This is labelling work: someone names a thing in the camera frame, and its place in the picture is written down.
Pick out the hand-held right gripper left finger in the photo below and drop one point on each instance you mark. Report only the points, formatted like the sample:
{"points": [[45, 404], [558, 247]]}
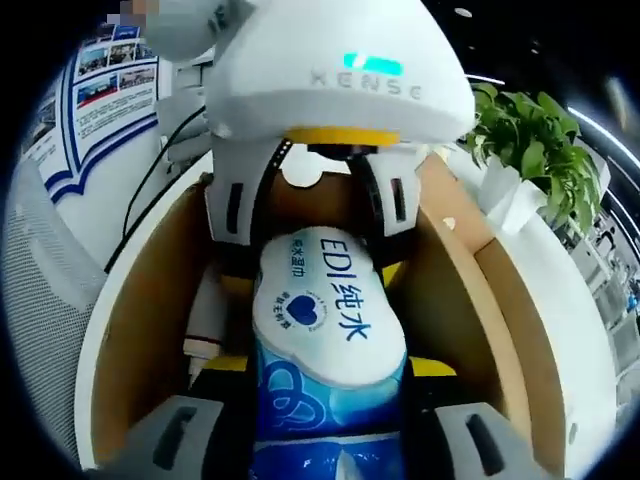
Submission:
{"points": [[175, 440]]}

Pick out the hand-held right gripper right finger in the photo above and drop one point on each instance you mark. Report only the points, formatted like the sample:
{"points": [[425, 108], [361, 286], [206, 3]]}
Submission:
{"points": [[450, 445]]}

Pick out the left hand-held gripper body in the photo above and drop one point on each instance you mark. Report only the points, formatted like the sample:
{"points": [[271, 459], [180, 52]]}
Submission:
{"points": [[325, 50]]}

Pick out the brown cardboard shoe box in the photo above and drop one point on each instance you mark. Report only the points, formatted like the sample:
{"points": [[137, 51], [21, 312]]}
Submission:
{"points": [[500, 325]]}

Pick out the blue wet wipes pack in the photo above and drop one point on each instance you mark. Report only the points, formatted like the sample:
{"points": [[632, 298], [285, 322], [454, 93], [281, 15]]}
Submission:
{"points": [[325, 320]]}

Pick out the potted green plant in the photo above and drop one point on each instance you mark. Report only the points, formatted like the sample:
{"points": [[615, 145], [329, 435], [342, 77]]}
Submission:
{"points": [[540, 140]]}

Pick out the blue white wall poster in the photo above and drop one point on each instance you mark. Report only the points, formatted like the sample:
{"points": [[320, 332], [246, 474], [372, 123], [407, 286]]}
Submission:
{"points": [[110, 100]]}

